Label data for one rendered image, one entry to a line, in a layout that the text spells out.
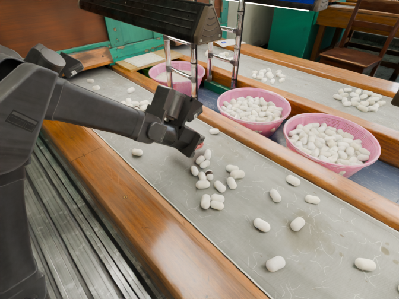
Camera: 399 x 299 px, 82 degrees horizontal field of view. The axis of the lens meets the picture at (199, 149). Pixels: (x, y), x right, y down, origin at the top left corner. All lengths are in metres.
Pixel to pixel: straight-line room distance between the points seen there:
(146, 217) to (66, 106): 0.28
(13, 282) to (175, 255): 0.24
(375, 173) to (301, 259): 0.46
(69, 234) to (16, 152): 0.39
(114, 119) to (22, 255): 0.23
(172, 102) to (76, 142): 0.36
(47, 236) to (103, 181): 0.19
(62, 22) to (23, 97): 0.94
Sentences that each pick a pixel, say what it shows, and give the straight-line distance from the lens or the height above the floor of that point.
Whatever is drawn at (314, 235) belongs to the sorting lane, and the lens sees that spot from 0.56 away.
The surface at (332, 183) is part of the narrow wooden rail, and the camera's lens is 0.65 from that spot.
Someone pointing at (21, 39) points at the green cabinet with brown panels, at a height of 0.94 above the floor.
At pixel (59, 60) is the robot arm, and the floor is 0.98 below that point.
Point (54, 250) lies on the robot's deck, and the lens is 0.66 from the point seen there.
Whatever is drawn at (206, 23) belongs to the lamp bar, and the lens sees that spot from 0.54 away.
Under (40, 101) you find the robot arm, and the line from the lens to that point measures 0.31.
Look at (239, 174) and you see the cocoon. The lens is 0.60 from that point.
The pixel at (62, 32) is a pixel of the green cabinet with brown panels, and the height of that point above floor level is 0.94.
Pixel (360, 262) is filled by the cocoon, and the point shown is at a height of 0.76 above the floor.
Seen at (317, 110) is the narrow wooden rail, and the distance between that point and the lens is 0.94.
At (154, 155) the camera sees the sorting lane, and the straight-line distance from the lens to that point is 0.69.
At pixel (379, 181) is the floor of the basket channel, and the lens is 0.87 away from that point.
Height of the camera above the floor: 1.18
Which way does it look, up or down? 40 degrees down
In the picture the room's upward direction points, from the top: straight up
